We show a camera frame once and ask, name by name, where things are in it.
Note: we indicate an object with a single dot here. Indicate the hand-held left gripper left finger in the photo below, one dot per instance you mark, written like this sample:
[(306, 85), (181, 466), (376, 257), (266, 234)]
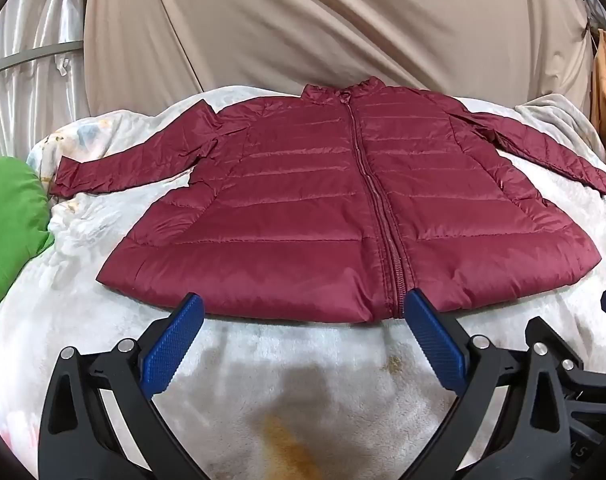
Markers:
[(175, 342)]

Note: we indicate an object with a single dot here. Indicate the beige curtain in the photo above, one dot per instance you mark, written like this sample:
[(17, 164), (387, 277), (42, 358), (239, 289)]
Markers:
[(308, 25)]

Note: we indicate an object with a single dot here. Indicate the floral fleece blanket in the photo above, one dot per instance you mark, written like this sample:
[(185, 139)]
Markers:
[(293, 365)]

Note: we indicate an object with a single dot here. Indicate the white satin curtain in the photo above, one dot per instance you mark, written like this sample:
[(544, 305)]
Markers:
[(38, 110)]

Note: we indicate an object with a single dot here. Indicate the green cloth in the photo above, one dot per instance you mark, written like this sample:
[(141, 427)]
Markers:
[(10, 230)]

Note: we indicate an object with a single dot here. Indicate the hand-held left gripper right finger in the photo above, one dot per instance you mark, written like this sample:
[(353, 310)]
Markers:
[(433, 342)]

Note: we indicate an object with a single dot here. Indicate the maroon puffer jacket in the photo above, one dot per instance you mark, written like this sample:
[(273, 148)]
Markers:
[(303, 210)]

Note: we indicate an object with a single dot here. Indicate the grey metal rail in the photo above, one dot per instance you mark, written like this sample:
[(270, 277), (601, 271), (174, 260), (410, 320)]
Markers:
[(28, 57)]

